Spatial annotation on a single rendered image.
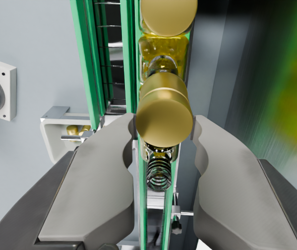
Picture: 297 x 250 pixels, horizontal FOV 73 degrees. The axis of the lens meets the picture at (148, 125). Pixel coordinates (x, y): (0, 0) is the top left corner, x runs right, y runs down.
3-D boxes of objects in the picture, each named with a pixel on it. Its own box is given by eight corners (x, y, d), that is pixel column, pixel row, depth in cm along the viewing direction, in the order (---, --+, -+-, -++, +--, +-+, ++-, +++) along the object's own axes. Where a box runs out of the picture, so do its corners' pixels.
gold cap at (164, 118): (184, 115, 16) (191, 150, 12) (140, 114, 16) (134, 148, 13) (189, 72, 14) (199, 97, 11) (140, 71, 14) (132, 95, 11)
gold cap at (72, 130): (71, 135, 67) (68, 124, 64) (82, 136, 66) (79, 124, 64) (67, 142, 63) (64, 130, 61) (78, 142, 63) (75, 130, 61)
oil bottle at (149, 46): (175, 52, 40) (187, 95, 22) (148, 51, 40) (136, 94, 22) (178, 21, 37) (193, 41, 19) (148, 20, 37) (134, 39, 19)
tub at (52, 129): (125, 152, 71) (121, 169, 64) (63, 149, 72) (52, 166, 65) (122, 108, 62) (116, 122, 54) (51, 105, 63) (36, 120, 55)
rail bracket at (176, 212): (191, 194, 63) (197, 237, 51) (169, 193, 63) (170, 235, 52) (192, 185, 61) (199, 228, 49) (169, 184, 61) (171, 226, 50)
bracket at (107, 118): (137, 114, 56) (134, 128, 50) (103, 113, 56) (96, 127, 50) (136, 103, 54) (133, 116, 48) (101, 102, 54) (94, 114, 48)
